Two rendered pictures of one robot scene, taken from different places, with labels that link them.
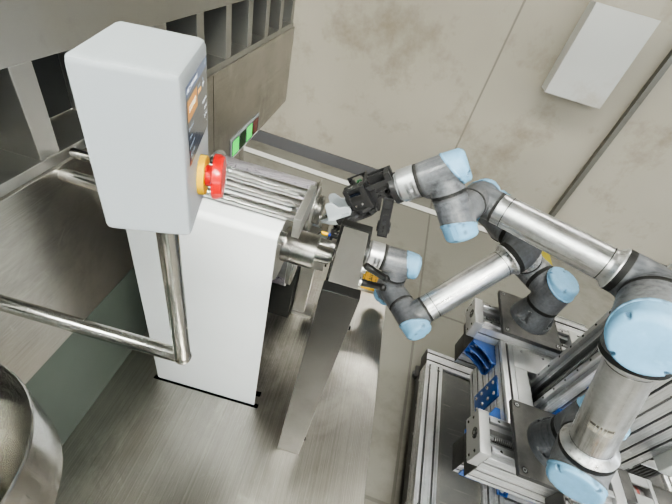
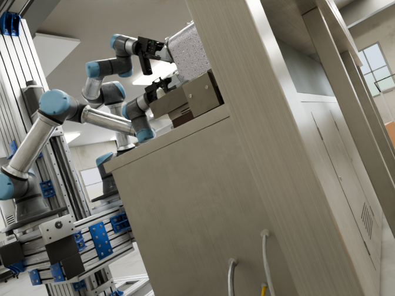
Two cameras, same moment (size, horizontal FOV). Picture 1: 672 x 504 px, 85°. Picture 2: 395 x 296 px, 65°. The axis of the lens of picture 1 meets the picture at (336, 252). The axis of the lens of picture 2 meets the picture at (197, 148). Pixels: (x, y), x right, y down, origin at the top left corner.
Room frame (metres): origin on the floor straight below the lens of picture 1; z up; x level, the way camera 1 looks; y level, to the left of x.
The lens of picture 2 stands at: (1.86, 0.70, 0.74)
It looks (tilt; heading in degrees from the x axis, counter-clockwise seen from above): 4 degrees up; 212
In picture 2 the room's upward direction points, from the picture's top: 20 degrees counter-clockwise
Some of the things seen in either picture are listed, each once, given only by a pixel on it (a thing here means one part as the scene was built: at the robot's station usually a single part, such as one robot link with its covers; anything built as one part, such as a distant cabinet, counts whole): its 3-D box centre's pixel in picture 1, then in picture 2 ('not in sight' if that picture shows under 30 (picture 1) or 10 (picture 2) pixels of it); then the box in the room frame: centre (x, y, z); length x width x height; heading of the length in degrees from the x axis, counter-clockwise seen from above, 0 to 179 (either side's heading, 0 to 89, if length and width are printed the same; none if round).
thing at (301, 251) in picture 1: (300, 247); not in sight; (0.49, 0.06, 1.33); 0.06 x 0.06 x 0.06; 0
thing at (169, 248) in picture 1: (175, 294); not in sight; (0.19, 0.12, 1.51); 0.02 x 0.02 x 0.20
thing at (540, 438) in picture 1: (563, 440); (113, 182); (0.55, -0.75, 0.87); 0.15 x 0.15 x 0.10
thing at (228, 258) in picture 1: (187, 311); not in sight; (0.41, 0.24, 1.17); 0.34 x 0.05 x 0.54; 90
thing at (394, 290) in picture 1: (391, 289); (143, 130); (0.79, -0.19, 1.01); 0.11 x 0.08 x 0.11; 33
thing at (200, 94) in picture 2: not in sight; (201, 95); (1.01, 0.26, 0.96); 0.10 x 0.03 x 0.11; 90
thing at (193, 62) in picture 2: not in sight; (204, 66); (0.80, 0.21, 1.12); 0.23 x 0.01 x 0.18; 90
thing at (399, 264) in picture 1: (400, 262); (135, 109); (0.80, -0.19, 1.11); 0.11 x 0.08 x 0.09; 90
